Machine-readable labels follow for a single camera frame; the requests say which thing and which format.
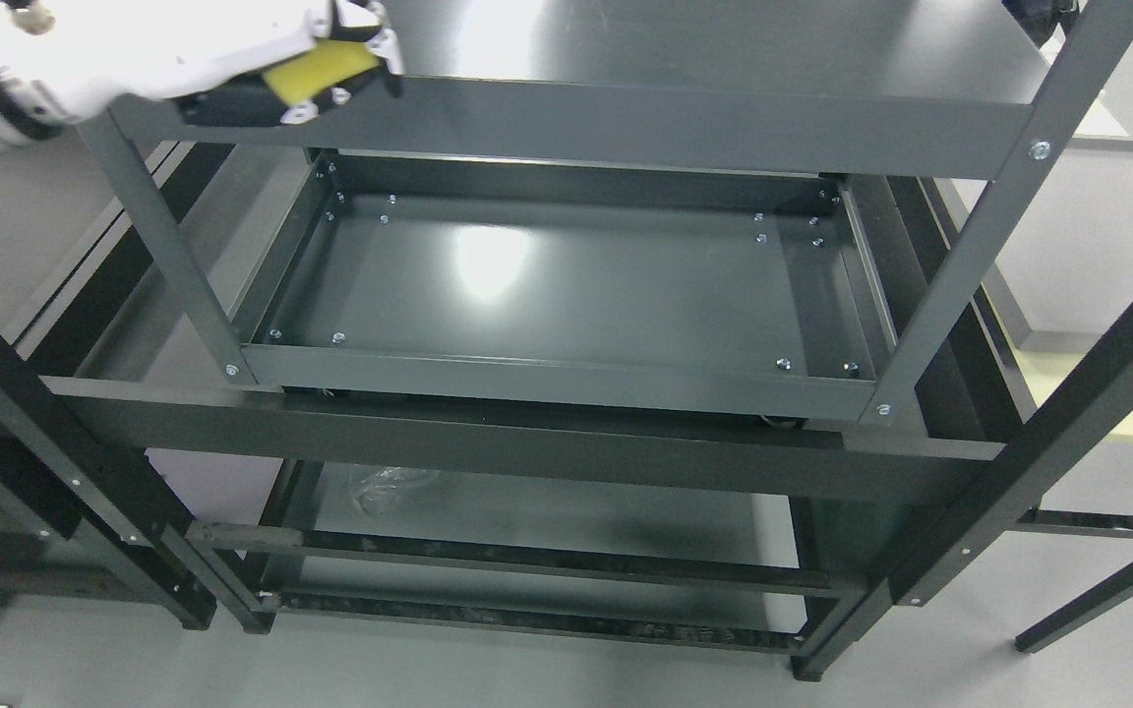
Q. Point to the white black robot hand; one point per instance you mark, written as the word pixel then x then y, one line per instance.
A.
pixel 203 57

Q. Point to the green yellow sponge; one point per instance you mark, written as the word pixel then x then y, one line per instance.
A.
pixel 328 64

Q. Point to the grey metal shelf unit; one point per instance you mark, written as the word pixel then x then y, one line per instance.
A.
pixel 770 208

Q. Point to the black metal rack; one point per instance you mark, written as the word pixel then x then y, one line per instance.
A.
pixel 132 470

